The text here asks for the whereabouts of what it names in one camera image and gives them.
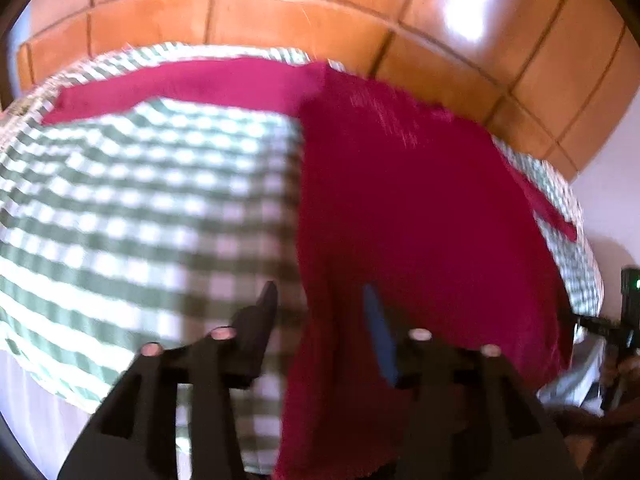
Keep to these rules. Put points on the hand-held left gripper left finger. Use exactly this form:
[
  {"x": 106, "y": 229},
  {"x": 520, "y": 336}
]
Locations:
[{"x": 266, "y": 310}]

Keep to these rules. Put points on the person's right hand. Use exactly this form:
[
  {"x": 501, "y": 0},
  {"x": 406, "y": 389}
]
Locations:
[{"x": 631, "y": 367}]

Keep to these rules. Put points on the wooden panelled wardrobe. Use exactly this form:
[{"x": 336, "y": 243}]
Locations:
[{"x": 310, "y": 15}]

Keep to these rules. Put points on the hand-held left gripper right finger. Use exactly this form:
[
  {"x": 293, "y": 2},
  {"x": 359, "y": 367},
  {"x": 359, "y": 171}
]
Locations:
[{"x": 377, "y": 327}]

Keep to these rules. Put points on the red cloth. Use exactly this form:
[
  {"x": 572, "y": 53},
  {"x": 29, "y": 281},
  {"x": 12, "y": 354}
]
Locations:
[{"x": 410, "y": 200}]

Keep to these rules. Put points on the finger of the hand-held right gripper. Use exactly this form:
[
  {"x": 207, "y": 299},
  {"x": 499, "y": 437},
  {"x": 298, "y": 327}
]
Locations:
[{"x": 597, "y": 326}]

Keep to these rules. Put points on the green white checkered bed sheet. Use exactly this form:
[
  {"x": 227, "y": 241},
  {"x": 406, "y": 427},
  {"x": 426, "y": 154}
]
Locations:
[{"x": 140, "y": 200}]

